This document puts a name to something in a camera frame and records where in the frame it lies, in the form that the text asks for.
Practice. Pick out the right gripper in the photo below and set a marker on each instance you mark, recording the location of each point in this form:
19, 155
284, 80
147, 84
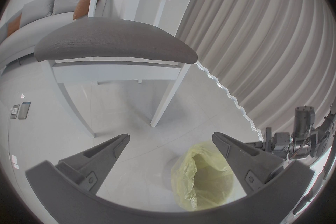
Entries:
267, 139

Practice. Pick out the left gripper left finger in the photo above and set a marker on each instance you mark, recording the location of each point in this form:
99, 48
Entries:
99, 160

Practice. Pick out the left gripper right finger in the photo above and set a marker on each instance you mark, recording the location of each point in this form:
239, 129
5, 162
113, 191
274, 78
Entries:
244, 162

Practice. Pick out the yellow plastic bag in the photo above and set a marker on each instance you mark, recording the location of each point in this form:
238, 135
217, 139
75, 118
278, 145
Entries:
183, 181

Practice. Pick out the white trash bin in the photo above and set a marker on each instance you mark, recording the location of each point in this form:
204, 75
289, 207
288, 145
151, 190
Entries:
210, 181

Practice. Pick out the beige curtain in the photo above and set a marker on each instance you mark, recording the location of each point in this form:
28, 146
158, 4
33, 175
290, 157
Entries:
262, 34

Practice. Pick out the grey and white chair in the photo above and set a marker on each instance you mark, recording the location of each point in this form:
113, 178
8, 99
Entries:
115, 39

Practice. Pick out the pale grey sofa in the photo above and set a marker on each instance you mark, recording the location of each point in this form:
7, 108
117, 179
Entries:
31, 34

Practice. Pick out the orange cushion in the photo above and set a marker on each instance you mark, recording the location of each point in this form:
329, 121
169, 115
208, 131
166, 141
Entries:
13, 26
82, 5

